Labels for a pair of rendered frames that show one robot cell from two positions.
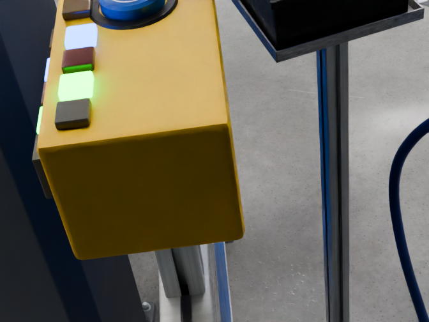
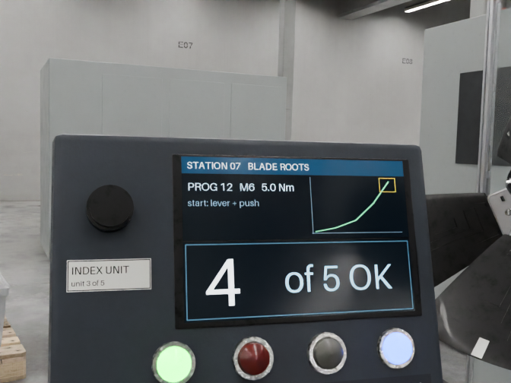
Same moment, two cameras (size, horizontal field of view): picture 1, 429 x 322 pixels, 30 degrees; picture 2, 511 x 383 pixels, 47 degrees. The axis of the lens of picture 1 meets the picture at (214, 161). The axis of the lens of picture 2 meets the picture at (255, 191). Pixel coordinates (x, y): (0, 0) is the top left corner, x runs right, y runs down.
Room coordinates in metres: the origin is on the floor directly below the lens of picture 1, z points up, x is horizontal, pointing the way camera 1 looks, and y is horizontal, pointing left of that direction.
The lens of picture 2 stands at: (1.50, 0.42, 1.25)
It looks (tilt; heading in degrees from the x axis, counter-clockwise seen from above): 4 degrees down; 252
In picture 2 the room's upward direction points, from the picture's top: 2 degrees clockwise
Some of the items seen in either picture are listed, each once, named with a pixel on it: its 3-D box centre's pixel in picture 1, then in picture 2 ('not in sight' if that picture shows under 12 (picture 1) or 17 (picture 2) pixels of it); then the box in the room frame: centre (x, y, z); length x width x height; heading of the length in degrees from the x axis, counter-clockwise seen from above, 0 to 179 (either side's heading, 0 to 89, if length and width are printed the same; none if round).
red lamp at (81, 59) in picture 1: (78, 60); not in sight; (0.38, 0.07, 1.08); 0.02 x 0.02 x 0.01; 88
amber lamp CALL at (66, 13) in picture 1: (77, 7); not in sight; (0.44, 0.07, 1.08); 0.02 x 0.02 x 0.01; 88
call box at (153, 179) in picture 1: (147, 114); not in sight; (0.39, 0.04, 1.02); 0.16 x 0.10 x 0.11; 178
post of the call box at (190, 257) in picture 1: (172, 224); not in sight; (0.39, 0.04, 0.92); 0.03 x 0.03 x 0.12; 88
